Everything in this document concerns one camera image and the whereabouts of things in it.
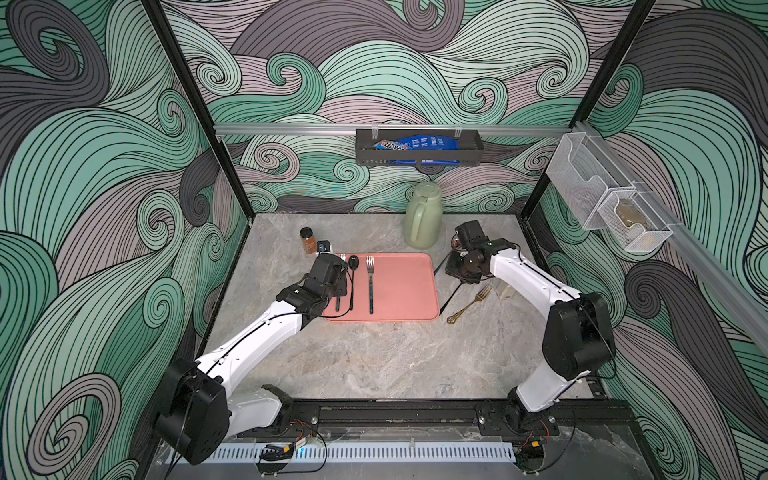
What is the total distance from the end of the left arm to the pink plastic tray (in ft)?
1.06

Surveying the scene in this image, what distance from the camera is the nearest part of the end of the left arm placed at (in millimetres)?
575

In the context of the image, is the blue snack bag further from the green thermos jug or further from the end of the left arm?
the end of the left arm

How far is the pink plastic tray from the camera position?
94 centimetres

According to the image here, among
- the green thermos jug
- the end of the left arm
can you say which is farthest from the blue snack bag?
the end of the left arm
